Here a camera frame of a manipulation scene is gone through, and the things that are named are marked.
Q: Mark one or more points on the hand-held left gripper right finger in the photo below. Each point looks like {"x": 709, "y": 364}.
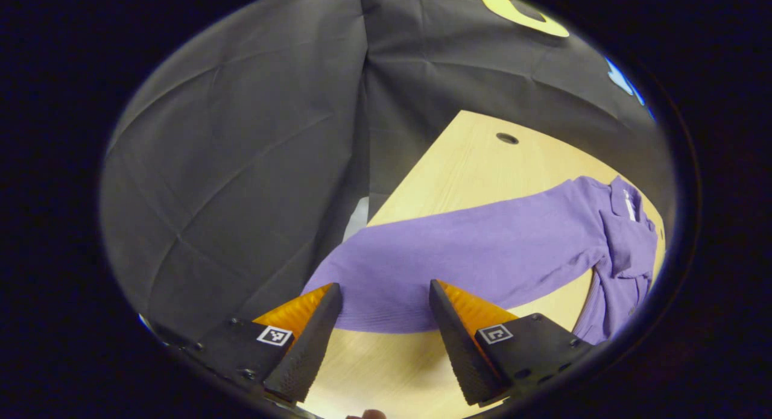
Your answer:
{"x": 461, "y": 352}

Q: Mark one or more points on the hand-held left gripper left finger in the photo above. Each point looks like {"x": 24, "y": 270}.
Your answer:
{"x": 307, "y": 352}

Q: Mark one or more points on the purple button shirt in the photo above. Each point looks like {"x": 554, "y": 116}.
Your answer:
{"x": 482, "y": 250}

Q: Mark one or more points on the black backdrop cloth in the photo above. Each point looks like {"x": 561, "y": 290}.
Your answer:
{"x": 241, "y": 166}

